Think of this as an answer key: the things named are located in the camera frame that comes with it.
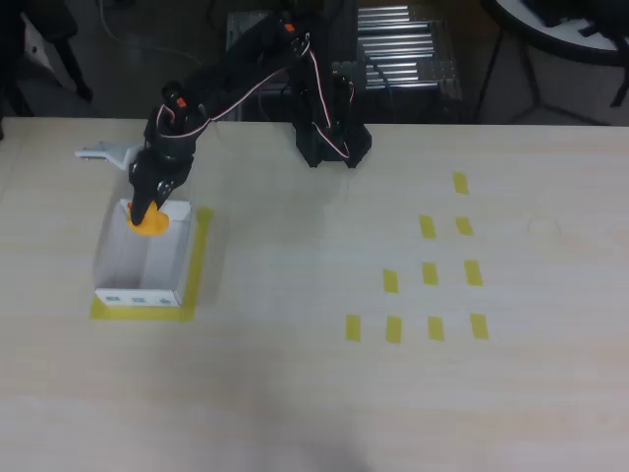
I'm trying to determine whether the white cardboard box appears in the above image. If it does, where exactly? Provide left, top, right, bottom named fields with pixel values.
left=92, top=198, right=194, bottom=309

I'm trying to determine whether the yellow tape frame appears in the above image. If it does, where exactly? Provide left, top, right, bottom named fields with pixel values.
left=88, top=206, right=216, bottom=324

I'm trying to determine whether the orange rubber duck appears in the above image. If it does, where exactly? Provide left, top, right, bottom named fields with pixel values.
left=126, top=199, right=171, bottom=237

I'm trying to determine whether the black bag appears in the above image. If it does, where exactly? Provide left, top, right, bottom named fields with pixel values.
left=520, top=0, right=629, bottom=38

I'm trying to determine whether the round white table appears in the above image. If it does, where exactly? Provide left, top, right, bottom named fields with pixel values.
left=490, top=0, right=629, bottom=68

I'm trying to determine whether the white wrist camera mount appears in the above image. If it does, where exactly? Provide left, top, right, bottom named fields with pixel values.
left=74, top=141, right=143, bottom=173

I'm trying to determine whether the aluminium roller rack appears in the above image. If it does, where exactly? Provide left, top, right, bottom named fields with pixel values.
left=220, top=4, right=466, bottom=122

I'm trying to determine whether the black office chair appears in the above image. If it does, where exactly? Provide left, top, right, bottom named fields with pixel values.
left=0, top=0, right=94, bottom=118

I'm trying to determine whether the red white servo wire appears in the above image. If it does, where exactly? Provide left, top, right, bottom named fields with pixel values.
left=155, top=33, right=351, bottom=159

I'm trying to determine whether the white floor cable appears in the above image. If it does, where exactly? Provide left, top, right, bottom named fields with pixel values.
left=97, top=0, right=203, bottom=68

